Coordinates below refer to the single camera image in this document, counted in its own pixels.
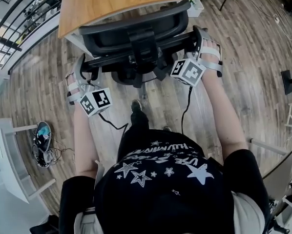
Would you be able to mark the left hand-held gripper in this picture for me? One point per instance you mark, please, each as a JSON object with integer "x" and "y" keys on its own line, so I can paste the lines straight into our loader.
{"x": 97, "y": 100}

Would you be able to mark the black and blue sneaker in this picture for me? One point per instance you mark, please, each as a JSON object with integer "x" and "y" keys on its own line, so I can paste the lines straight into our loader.
{"x": 43, "y": 135}

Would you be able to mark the person's right forearm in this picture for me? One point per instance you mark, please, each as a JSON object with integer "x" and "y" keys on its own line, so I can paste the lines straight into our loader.
{"x": 224, "y": 116}

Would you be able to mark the person's black star-print shirt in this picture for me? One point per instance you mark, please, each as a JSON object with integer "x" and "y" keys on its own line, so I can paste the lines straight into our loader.
{"x": 160, "y": 184}

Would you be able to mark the white frame table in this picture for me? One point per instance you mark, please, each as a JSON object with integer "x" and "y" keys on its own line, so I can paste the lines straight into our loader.
{"x": 6, "y": 160}

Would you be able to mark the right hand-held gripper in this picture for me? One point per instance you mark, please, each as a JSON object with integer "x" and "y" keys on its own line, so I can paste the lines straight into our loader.
{"x": 190, "y": 72}

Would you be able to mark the white storage box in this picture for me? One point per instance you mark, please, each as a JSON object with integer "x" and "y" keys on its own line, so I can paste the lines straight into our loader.
{"x": 196, "y": 7}

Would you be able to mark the person's left hand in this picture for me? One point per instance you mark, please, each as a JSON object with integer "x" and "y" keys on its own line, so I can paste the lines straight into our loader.
{"x": 74, "y": 91}

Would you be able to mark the person's right hand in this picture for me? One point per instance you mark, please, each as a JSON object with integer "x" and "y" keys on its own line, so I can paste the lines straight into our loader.
{"x": 210, "y": 43}

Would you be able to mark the wooden top white desk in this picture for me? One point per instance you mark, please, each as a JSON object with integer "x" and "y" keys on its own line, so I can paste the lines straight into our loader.
{"x": 111, "y": 4}

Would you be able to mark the person's dark shoe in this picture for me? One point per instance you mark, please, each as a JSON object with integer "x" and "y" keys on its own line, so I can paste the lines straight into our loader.
{"x": 136, "y": 105}

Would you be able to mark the person's left forearm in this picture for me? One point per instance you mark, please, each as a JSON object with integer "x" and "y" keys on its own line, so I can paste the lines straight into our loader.
{"x": 85, "y": 142}

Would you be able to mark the black metal railing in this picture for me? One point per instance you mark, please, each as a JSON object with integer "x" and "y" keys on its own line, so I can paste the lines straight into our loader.
{"x": 14, "y": 21}

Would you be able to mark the black office chair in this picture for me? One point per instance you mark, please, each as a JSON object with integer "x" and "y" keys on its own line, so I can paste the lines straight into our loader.
{"x": 136, "y": 30}

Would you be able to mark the grey desk panel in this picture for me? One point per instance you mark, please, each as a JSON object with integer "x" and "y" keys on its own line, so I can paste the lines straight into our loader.
{"x": 277, "y": 174}

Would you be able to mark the black stand base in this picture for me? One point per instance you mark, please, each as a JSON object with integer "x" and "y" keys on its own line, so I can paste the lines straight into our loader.
{"x": 287, "y": 82}

